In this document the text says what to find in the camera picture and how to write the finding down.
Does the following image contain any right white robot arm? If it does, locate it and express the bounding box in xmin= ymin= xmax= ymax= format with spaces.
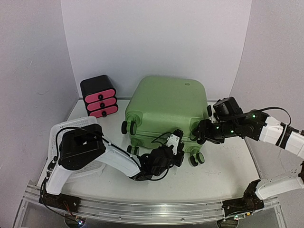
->
xmin=190 ymin=110 xmax=304 ymax=210

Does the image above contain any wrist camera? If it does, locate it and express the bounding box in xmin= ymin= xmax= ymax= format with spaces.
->
xmin=142 ymin=129 xmax=185 ymax=176
xmin=207 ymin=96 xmax=243 ymax=122

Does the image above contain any green hard-shell suitcase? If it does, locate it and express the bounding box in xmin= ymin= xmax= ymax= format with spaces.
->
xmin=121 ymin=76 xmax=209 ymax=166

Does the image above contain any black pink drawer organizer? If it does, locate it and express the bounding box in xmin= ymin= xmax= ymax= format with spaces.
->
xmin=80 ymin=75 xmax=118 ymax=118

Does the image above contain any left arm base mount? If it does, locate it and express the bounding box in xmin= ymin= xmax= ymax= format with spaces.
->
xmin=39 ymin=193 xmax=81 ymax=212

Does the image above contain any aluminium front rail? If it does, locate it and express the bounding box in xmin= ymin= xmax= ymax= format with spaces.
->
xmin=21 ymin=197 xmax=281 ymax=223

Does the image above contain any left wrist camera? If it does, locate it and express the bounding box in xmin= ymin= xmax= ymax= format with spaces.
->
xmin=142 ymin=129 xmax=185 ymax=176

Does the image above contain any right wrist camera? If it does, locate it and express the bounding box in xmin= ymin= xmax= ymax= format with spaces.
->
xmin=207 ymin=96 xmax=243 ymax=122

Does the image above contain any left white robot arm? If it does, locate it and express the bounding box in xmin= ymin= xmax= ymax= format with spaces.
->
xmin=41 ymin=123 xmax=184 ymax=208

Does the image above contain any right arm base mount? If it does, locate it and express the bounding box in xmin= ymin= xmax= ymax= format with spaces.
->
xmin=222 ymin=191 xmax=265 ymax=218

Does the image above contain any white perforated plastic basket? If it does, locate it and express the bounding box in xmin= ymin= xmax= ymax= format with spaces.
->
xmin=44 ymin=117 xmax=105 ymax=183

